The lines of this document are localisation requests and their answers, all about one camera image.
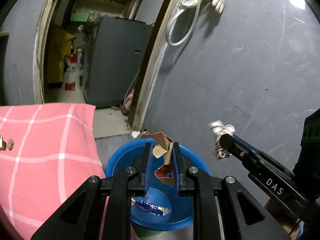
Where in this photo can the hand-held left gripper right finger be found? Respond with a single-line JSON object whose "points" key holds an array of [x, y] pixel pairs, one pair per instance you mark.
{"points": [[176, 170]]}

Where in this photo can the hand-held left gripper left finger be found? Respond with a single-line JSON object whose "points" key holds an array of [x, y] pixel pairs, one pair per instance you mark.
{"points": [[148, 170]]}

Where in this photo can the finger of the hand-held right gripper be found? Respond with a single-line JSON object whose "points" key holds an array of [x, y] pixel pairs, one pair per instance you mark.
{"points": [[237, 150], [246, 143]]}

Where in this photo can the white wrapper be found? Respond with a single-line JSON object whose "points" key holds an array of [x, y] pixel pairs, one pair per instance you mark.
{"points": [[221, 130]]}

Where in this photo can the blue plastic bucket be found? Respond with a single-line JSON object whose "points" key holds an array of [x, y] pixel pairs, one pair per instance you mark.
{"points": [[125, 155]]}

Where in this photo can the red paper carton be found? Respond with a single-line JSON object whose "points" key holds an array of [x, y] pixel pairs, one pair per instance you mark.
{"points": [[162, 145]]}

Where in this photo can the blue wrapper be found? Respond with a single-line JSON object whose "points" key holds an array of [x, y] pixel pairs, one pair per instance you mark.
{"points": [[152, 208]]}

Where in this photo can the person's right forearm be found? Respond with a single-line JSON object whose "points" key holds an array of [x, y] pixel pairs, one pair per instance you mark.
{"points": [[300, 232]]}

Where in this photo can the person's right hand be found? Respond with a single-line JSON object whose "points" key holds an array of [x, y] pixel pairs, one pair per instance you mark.
{"points": [[282, 215]]}

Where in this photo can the white tissue scrap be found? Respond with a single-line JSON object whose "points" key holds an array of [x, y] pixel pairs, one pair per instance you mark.
{"points": [[135, 134]]}

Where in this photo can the pink slipper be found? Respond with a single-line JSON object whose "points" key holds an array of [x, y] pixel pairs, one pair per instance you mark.
{"points": [[129, 100]]}

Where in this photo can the pink checked tablecloth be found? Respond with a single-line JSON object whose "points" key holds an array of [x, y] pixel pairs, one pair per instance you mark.
{"points": [[50, 155]]}

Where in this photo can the grey washing machine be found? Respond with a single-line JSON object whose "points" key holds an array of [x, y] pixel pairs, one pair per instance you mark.
{"points": [[115, 62]]}

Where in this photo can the white red sack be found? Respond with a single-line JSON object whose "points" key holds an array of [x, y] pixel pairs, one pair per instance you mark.
{"points": [[71, 77]]}

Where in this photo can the yellow bag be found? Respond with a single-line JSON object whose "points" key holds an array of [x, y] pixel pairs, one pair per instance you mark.
{"points": [[58, 55]]}

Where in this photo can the beige shell piece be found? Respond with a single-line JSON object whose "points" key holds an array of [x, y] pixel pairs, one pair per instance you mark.
{"points": [[2, 143]]}

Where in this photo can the green box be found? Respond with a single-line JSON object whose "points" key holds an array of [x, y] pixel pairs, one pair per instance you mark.
{"points": [[80, 16]]}

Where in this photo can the wooden door frame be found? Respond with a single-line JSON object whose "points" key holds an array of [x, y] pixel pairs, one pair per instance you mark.
{"points": [[150, 80]]}

